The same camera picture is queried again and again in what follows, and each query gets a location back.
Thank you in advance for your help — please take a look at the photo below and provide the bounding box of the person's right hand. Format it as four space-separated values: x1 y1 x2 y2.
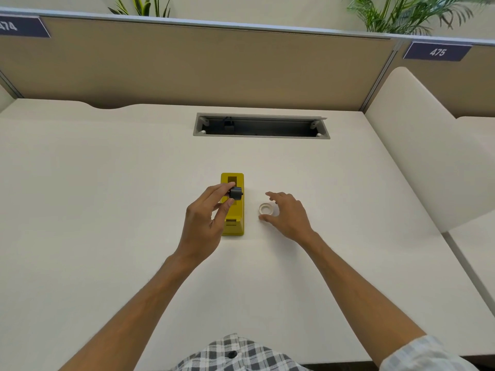
258 191 315 247

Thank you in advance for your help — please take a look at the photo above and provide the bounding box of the person's left hand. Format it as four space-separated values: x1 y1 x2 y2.
175 182 236 266

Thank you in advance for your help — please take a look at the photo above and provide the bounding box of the person's right forearm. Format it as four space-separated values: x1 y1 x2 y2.
300 232 427 368

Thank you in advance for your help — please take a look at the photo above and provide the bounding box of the person's left forearm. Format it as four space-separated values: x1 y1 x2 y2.
58 249 203 371

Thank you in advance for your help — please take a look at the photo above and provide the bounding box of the yellow tape dispenser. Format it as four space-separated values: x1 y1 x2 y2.
220 172 245 237

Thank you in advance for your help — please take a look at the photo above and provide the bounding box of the plaid shirt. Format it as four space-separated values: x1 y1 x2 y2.
169 333 481 371

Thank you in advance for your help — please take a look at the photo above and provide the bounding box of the beige desk partition panel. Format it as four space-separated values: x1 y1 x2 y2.
0 7 400 112
361 36 495 119

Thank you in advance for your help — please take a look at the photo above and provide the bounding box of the cream rounded side divider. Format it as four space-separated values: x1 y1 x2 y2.
365 66 495 233
0 83 16 113

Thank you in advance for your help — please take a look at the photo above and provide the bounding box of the green spiky-leaf plant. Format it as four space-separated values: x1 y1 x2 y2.
108 0 172 18

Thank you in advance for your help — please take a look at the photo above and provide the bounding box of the dark blue number sign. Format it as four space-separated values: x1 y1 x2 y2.
402 41 473 62
0 14 51 38

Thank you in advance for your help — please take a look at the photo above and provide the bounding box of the green palm plant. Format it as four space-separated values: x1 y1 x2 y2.
343 0 495 36

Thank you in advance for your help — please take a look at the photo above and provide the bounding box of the grey desk cable tray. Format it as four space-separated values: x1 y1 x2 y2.
193 113 331 140

